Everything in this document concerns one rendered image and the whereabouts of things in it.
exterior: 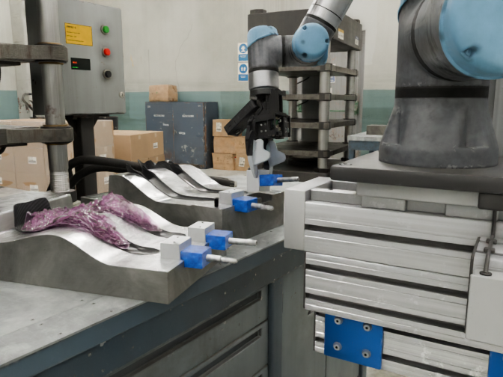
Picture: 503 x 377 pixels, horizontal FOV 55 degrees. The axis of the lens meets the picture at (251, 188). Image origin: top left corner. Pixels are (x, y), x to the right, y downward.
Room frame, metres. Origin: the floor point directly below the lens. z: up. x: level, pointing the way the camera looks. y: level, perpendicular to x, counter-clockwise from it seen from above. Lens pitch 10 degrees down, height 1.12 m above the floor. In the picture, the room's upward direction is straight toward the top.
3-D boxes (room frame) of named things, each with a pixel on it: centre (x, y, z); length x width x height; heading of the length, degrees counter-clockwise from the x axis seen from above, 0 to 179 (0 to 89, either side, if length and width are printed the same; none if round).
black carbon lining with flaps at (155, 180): (1.24, 0.19, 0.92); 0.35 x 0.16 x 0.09; 55
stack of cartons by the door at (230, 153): (7.95, 0.21, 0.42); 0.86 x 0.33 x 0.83; 64
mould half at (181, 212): (1.26, 0.19, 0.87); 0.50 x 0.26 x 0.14; 55
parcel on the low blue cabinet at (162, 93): (8.47, 1.53, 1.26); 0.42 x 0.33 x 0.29; 64
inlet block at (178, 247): (0.79, 0.09, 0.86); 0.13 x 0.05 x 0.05; 72
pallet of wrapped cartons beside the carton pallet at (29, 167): (5.05, 2.12, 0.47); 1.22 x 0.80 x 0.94; 68
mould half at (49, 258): (0.92, 0.33, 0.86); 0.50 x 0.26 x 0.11; 72
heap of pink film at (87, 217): (0.92, 0.32, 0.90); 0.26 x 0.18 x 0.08; 72
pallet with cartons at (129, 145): (6.02, 1.82, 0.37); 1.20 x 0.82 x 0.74; 72
